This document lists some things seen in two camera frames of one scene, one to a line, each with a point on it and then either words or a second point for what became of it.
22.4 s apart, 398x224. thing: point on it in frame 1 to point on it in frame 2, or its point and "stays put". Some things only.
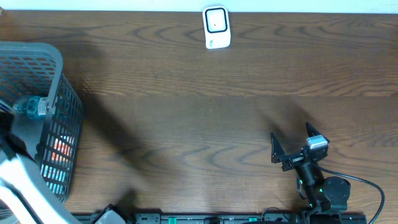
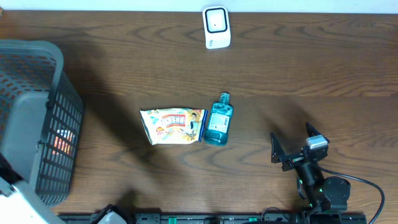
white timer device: x=217 y=27 stays put
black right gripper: x=278 y=154 stays put
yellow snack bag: x=56 y=169 to x=175 y=125
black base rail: x=272 y=218 stays put
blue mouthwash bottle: x=32 y=107 to x=221 y=116
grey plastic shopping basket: x=32 y=69 stays put
